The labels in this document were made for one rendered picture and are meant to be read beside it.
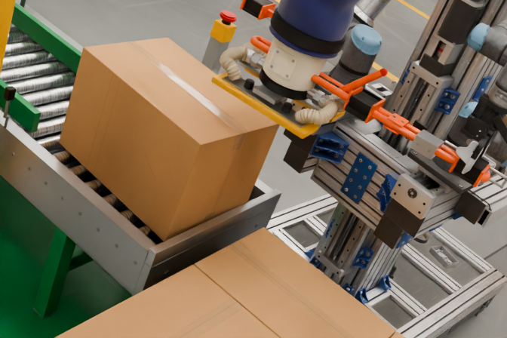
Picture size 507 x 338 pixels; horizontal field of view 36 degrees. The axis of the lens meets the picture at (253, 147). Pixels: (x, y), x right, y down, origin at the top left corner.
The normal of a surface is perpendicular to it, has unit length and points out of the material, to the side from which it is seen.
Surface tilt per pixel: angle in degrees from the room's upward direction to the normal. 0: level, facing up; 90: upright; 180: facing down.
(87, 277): 0
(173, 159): 90
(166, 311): 0
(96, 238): 90
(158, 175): 90
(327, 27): 83
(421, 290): 0
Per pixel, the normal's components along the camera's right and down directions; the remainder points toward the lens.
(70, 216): -0.58, 0.22
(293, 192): 0.33, -0.81
